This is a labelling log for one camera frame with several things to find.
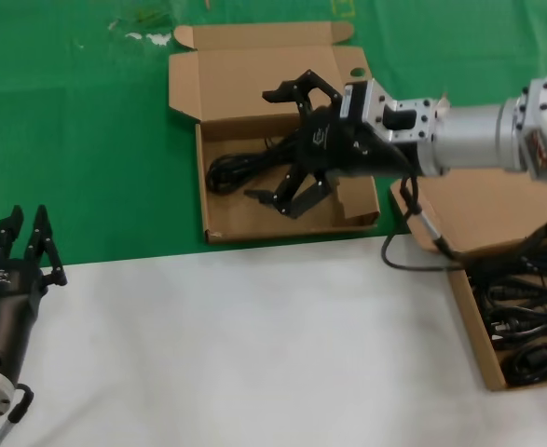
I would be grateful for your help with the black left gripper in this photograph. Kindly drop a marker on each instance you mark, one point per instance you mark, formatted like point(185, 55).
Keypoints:
point(3, 302)

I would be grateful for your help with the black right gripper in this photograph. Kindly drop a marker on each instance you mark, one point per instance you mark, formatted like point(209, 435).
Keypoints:
point(333, 149)

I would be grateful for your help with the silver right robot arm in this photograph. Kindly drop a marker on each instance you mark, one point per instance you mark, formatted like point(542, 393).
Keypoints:
point(478, 135)

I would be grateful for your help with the brown cardboard mailer box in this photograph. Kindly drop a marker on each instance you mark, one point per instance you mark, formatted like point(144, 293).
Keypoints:
point(236, 214)
point(487, 219)

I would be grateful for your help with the green table cloth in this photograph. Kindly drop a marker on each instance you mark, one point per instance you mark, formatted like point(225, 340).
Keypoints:
point(68, 139)

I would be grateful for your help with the clear plastic scrap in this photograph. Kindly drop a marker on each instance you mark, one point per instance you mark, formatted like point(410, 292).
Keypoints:
point(159, 39)

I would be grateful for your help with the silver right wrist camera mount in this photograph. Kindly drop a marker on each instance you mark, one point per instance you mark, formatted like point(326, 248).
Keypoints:
point(371, 102)

